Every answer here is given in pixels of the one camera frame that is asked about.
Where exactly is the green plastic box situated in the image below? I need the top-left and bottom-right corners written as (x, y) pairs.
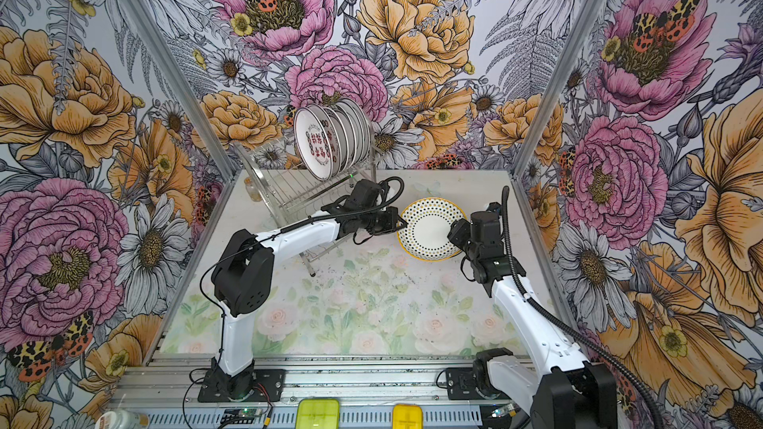
top-left (295, 398), bottom-right (341, 429)

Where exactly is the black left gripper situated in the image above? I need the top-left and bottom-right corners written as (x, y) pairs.
top-left (360, 207), bottom-right (407, 236)

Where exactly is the yellow plastic box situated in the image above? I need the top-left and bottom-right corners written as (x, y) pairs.
top-left (391, 404), bottom-right (424, 429)

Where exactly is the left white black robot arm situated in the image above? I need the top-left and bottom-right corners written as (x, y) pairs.
top-left (198, 176), bottom-right (407, 403)

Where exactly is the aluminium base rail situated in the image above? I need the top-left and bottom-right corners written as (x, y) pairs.
top-left (108, 356), bottom-right (540, 428)

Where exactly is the silver metal dish rack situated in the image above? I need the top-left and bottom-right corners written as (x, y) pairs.
top-left (233, 136), bottom-right (389, 277)

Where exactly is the white round container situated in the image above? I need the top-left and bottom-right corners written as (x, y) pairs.
top-left (95, 409), bottom-right (150, 429)

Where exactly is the black corrugated cable hose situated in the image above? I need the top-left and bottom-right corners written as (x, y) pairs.
top-left (500, 186), bottom-right (666, 429)

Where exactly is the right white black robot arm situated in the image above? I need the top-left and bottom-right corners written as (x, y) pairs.
top-left (448, 210), bottom-right (618, 428)

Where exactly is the white plate yellow rim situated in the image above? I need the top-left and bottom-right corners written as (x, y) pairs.
top-left (397, 197), bottom-right (465, 262)

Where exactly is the white plate red floral pattern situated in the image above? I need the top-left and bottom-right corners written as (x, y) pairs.
top-left (294, 108), bottom-right (333, 181)

